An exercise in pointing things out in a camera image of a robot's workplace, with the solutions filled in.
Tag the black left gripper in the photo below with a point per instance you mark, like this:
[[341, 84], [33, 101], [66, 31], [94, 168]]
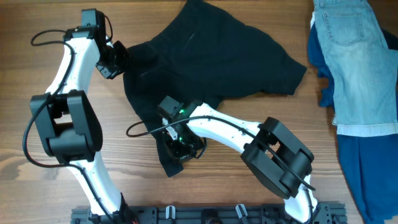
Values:
[[125, 56]]

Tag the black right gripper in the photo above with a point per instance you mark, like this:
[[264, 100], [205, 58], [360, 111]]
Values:
[[183, 155]]

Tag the black shorts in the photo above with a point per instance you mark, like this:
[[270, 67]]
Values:
[[204, 54]]

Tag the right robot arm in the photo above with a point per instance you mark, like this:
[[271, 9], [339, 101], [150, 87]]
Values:
[[278, 159]]

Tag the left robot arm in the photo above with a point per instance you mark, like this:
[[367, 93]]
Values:
[[66, 122]]

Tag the blue garment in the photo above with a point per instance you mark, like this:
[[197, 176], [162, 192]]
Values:
[[369, 163]]

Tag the light blue denim shorts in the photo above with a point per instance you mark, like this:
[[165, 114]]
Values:
[[363, 68]]

